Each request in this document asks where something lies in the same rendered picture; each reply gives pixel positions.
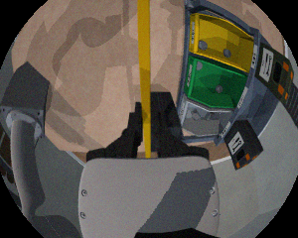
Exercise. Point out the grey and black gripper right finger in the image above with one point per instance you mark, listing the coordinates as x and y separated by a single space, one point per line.
170 146

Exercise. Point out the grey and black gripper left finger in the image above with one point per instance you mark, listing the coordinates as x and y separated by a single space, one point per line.
127 144

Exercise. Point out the yellow vertical bar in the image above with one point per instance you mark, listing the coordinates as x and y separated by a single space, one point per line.
143 15

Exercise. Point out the grey metal disc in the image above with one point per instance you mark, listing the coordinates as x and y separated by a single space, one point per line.
203 45
199 65
219 88
227 53

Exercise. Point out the yellow open bin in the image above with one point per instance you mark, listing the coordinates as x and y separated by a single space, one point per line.
221 34

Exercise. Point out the dark blue metal shelf rack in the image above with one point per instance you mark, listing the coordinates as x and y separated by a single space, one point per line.
260 102

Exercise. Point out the green bin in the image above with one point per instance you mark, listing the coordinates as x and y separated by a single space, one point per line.
203 83

